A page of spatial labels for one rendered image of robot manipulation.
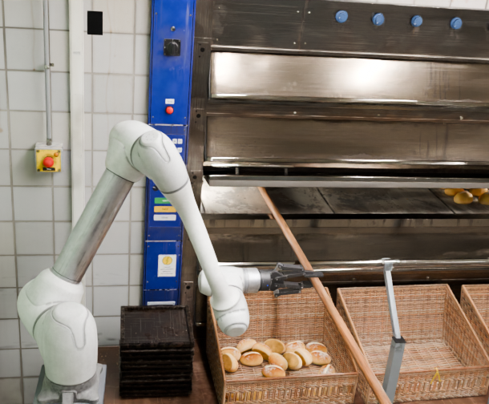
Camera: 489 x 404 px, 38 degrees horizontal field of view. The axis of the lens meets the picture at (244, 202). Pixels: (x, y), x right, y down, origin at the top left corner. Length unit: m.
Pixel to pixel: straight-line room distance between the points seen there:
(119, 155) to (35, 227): 0.84
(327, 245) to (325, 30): 0.95
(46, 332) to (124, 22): 1.16
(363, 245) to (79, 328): 1.51
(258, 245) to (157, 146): 1.13
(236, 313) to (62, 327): 0.55
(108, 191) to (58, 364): 0.54
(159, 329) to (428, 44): 1.57
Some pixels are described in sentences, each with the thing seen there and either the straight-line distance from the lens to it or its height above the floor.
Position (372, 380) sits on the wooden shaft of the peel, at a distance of 2.10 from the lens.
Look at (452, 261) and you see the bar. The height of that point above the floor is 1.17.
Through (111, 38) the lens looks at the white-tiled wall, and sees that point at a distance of 2.70.
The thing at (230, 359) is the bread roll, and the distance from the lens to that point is 3.03.
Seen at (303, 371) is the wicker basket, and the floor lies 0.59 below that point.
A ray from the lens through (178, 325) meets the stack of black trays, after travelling 2.90.
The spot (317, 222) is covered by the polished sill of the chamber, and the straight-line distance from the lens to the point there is 3.08.
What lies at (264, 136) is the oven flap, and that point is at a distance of 2.87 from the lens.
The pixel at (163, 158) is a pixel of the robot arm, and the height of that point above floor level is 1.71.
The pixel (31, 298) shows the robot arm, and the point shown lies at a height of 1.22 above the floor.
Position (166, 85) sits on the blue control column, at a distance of 2.71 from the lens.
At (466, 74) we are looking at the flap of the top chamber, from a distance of 3.11.
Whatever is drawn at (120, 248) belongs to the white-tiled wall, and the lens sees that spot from 2.99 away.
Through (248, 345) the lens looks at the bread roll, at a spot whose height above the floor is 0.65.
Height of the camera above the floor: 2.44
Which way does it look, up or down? 24 degrees down
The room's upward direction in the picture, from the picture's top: 5 degrees clockwise
